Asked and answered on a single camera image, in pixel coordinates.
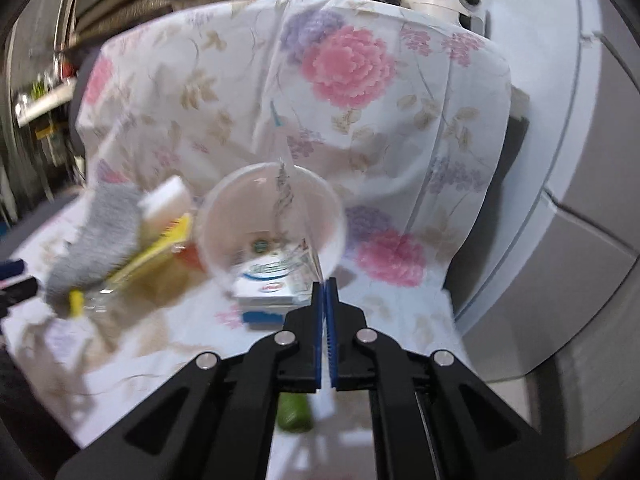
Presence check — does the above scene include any grey fuzzy cloth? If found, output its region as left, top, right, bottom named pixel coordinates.
left=45, top=180, right=146, bottom=311

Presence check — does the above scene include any white foam block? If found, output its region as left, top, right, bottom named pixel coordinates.
left=137, top=175, right=196, bottom=241

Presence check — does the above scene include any floral tablecloth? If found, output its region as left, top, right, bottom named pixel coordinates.
left=0, top=0, right=513, bottom=451

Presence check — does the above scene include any green bottle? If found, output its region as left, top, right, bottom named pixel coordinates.
left=277, top=392, right=313, bottom=433

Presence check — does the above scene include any grey refrigerator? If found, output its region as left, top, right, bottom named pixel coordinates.
left=450, top=0, right=640, bottom=386

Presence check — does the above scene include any white and blue carton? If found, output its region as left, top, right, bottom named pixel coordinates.
left=232, top=247, right=321, bottom=331

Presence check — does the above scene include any clear bottle with yellow cap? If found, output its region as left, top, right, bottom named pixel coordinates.
left=67, top=285, right=126, bottom=321

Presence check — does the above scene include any yellow packet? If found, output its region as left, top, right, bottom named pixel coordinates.
left=107, top=212, right=193, bottom=286

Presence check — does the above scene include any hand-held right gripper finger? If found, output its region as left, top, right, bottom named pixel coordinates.
left=324, top=282, right=576, bottom=480
left=55, top=282, right=326, bottom=480

